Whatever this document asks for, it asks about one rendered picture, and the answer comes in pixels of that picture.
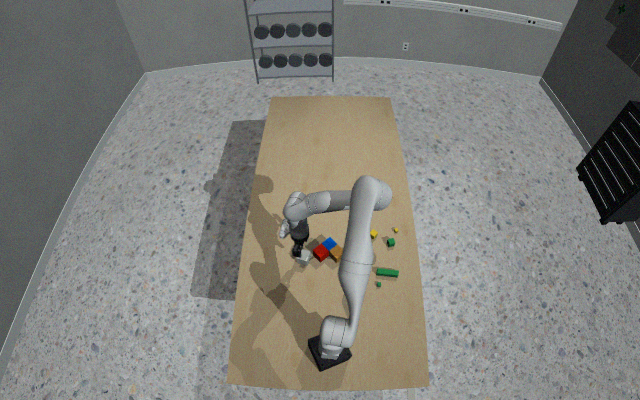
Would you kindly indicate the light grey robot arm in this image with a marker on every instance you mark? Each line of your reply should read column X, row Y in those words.
column 357, row 256

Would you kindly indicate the brown wood-grain cube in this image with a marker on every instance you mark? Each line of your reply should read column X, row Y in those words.
column 335, row 253

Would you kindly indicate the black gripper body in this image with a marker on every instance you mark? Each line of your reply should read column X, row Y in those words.
column 299, row 241

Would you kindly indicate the blue cube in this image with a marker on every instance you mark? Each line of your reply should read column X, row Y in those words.
column 329, row 243

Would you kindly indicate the red cube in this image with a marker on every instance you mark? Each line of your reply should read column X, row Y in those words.
column 320, row 252

